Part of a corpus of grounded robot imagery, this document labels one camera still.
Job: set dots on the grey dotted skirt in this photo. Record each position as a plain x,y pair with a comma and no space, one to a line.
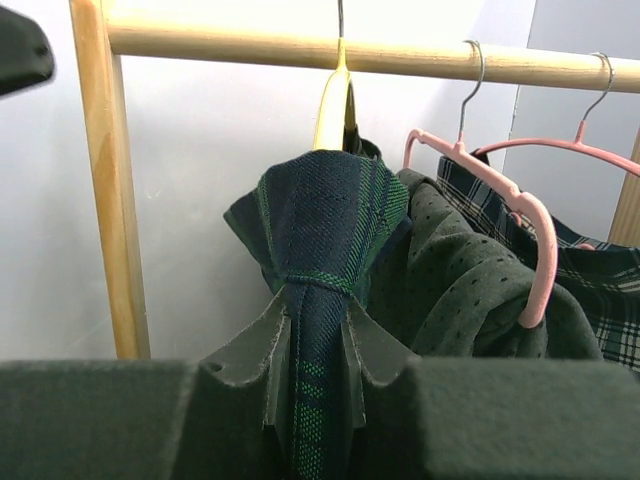
446,290

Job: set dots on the navy beige plaid skirt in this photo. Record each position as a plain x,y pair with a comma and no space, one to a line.
603,277

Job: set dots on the pink hanger with plaid skirt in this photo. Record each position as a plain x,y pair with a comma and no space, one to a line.
625,227

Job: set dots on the green plaid skirt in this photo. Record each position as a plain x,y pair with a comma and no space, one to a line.
316,225

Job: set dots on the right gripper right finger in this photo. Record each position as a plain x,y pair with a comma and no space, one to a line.
379,379

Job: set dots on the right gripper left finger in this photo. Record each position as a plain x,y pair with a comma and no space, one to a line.
251,371

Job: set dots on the yellow hanger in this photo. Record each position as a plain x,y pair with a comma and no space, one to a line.
337,114

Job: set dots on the wooden clothes rack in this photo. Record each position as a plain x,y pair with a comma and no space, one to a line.
104,33

